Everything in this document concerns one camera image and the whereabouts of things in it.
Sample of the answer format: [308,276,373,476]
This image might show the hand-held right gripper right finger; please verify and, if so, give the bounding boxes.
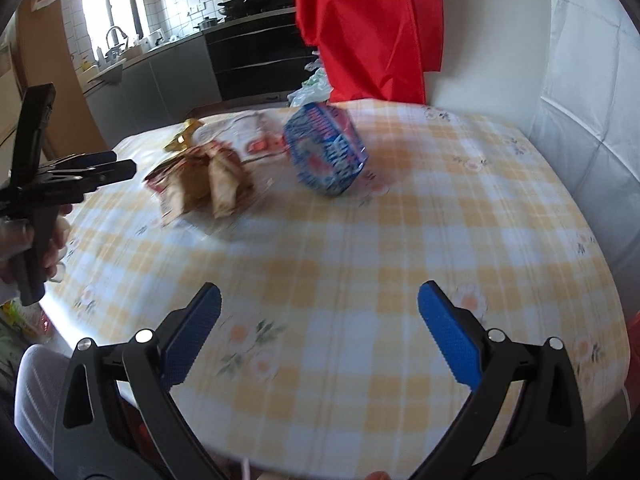
[412,280,587,480]

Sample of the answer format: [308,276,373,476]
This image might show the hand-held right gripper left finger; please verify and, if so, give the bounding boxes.
[52,282,223,480]

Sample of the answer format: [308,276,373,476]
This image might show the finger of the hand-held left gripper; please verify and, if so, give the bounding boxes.
[47,151,117,169]
[55,158,137,196]

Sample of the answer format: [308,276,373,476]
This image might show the red brown snack packet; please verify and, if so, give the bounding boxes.
[144,142,217,227]

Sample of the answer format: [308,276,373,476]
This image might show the gold foil wrapper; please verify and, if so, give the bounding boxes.
[165,118,204,152]

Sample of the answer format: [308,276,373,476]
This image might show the dark red wrapper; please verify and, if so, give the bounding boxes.
[120,400,168,463]

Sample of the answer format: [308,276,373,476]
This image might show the clear plastic tray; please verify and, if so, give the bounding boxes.
[192,111,289,162]

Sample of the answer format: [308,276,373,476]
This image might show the blue white snack packet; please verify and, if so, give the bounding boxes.
[283,102,370,197]

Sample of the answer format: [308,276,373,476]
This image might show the person's left hand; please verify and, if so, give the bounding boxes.
[0,204,72,286]

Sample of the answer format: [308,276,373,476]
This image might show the grey lower cabinets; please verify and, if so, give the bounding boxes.
[81,34,224,137]

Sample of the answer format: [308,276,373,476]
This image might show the kitchen faucet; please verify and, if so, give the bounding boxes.
[104,25,129,57]

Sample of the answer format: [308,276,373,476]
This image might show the yellow checked tablecloth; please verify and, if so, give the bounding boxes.
[42,100,632,477]

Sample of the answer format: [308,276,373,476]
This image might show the kitchen window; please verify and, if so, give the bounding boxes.
[79,0,144,57]

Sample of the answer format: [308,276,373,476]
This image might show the black built-in oven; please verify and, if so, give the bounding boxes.
[203,19,322,104]

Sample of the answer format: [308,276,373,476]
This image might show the gas hob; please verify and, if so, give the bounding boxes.
[216,0,299,19]

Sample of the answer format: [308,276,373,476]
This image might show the plastic bags on floor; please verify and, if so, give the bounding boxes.
[287,50,334,109]

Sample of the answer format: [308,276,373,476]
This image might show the red apron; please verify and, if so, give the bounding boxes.
[294,0,445,107]

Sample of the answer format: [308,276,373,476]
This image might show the wooden door frame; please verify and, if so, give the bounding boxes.
[14,0,109,162]

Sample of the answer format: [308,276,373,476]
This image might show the white creased wall sheet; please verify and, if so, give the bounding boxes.
[529,0,640,313]

